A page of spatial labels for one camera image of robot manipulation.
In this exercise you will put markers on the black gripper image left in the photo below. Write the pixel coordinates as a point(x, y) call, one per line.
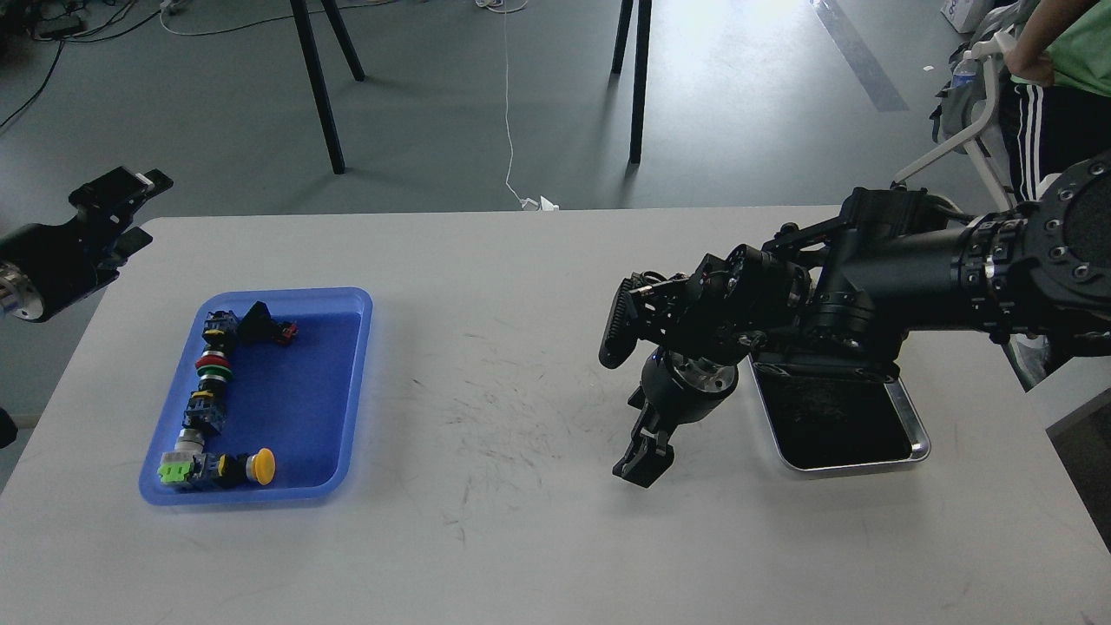
point(46, 269)

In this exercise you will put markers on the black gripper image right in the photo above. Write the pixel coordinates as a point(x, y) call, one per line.
point(676, 390)

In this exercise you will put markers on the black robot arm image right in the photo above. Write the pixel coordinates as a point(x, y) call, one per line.
point(832, 304)

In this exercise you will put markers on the silver metal tray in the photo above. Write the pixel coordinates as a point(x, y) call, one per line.
point(824, 427)

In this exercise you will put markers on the blue plastic tray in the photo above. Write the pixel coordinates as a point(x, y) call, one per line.
point(299, 400)

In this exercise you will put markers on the person's hand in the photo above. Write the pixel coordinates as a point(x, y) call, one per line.
point(1030, 65)

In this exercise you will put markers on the red green push buttons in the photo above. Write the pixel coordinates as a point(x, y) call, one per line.
point(214, 363)

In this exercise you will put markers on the yellow mushroom push button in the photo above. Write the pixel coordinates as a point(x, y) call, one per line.
point(257, 468)

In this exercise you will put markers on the black stand leg left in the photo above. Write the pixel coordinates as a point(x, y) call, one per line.
point(307, 40)

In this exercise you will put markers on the black stand leg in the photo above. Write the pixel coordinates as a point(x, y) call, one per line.
point(307, 40)
point(642, 45)

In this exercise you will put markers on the black stand leg right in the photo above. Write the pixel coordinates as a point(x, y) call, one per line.
point(642, 45)

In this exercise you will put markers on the white office chair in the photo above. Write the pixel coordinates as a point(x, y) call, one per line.
point(966, 113)

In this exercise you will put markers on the plastic water bottle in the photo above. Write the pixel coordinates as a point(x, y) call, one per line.
point(965, 71)

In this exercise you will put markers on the person in green shirt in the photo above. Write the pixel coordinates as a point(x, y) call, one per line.
point(1048, 130)

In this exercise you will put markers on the black red switch part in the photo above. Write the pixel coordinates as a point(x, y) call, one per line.
point(259, 326)

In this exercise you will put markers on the green terminal switch block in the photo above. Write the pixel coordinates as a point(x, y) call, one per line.
point(181, 468)

